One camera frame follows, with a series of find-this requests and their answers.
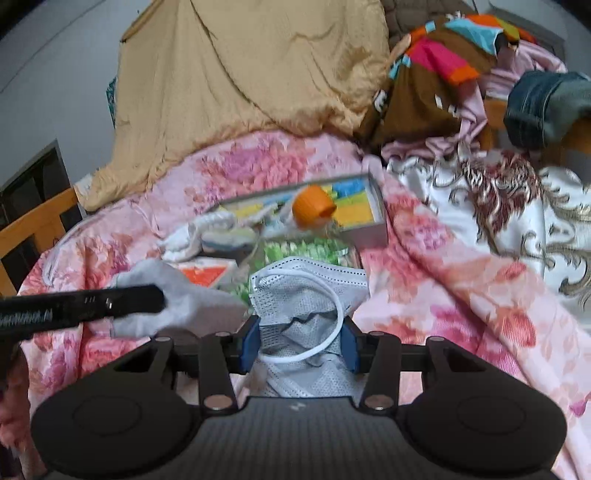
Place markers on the white ornate floral cloth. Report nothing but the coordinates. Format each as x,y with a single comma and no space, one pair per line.
503,194

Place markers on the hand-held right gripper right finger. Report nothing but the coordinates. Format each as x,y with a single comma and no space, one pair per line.
351,346

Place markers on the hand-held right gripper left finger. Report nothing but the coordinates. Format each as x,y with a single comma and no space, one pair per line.
251,346

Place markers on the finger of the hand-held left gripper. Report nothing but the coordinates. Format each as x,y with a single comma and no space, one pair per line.
120,302

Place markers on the grey tray with cartoon painting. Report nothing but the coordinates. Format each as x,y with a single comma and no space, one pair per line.
355,212

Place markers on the dark brown quilted cloth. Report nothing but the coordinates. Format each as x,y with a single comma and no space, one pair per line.
415,16

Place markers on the grey sock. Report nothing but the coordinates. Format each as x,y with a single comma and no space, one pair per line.
194,304

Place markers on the orange plastic cap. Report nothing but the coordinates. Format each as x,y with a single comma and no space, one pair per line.
311,205

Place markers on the white sock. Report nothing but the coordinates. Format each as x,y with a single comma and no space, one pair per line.
198,235

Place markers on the wooden bed frame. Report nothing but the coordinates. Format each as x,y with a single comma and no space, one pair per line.
32,230

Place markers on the green patterned packet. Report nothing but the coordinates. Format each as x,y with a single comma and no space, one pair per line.
300,251

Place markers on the orange and white box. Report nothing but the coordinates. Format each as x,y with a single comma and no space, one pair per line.
207,273

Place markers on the teal patterned cloth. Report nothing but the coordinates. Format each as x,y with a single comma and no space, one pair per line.
111,99

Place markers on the blue denim jeans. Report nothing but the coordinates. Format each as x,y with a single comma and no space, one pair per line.
540,108

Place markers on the brown multicolour striped garment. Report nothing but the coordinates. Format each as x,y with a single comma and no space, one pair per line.
429,87

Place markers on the tan blanket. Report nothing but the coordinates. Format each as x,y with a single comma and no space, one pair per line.
240,83

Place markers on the grey face mask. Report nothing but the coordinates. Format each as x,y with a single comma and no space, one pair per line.
300,304

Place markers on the pink floral bed sheet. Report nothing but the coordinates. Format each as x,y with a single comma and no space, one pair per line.
438,286

